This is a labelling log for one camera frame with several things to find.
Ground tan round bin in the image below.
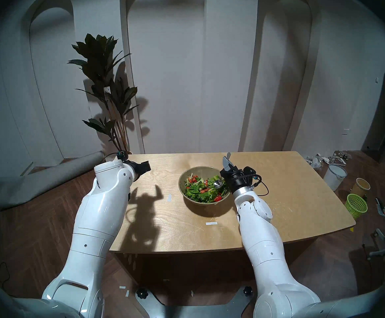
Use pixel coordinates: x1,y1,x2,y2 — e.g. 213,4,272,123
351,178,371,198

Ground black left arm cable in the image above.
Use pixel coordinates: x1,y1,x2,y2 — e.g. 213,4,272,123
102,151,127,163

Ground metal serving utensil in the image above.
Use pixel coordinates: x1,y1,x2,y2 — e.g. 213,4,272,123
214,152,231,189

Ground rolled grey mat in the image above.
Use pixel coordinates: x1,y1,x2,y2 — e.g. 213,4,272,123
0,151,104,211

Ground tall dark green potted plant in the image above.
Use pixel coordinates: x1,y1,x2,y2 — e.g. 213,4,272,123
67,33,140,154

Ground green plastic basket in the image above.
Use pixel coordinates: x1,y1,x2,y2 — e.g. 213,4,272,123
345,194,368,220

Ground pile of litter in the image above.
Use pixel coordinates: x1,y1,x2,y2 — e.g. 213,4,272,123
305,150,349,169

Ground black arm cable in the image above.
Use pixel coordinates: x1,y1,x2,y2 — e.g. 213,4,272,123
102,151,127,163
251,175,269,197

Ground white bin with trash bag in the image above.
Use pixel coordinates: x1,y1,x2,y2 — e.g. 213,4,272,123
323,164,348,191

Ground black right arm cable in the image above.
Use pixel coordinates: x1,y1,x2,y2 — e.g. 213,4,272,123
251,175,269,197

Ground green salad with tomato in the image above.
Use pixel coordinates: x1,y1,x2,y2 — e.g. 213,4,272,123
184,176,228,203

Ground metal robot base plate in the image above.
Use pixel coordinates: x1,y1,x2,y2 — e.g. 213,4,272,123
136,287,256,318

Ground beige ceramic salad bowl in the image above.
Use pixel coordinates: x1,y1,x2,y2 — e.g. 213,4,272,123
179,166,232,205

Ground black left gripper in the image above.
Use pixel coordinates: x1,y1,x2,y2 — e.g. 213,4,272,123
126,160,152,183

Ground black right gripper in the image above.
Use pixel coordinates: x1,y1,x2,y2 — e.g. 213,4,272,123
220,156,256,194

